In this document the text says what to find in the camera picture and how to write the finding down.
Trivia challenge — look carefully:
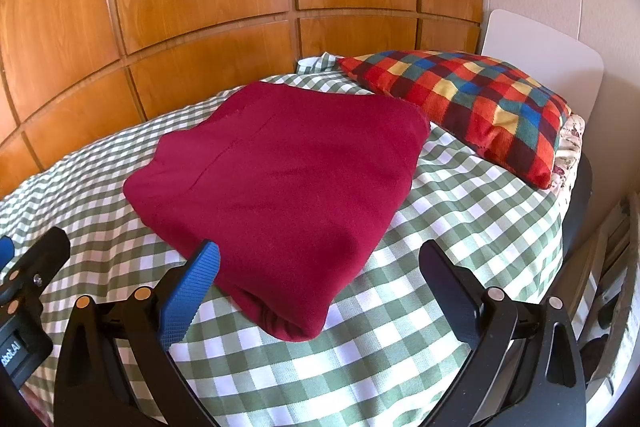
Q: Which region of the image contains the white shelf unit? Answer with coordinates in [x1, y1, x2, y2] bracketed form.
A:
[572, 194, 638, 390]

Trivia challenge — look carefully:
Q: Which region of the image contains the multicolour plaid pillow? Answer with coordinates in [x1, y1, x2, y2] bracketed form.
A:
[337, 50, 573, 190]

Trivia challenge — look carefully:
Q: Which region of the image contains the floral bed linen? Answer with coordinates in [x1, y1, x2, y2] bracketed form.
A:
[549, 114, 587, 196]

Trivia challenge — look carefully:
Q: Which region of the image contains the dark red garment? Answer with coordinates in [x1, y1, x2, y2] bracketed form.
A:
[122, 81, 432, 342]

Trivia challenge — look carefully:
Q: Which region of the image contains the green checked bedspread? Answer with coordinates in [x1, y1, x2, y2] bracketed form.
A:
[0, 52, 566, 427]

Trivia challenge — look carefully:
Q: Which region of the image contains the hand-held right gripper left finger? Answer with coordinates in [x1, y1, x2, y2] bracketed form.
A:
[54, 241, 222, 427]

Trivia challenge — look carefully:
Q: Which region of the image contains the white headboard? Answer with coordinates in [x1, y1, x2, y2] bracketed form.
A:
[480, 9, 606, 128]

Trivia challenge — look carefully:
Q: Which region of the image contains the black bed frame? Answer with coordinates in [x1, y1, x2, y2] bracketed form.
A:
[559, 152, 594, 270]

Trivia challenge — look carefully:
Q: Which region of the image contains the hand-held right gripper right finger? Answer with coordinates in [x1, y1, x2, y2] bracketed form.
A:
[420, 239, 587, 427]

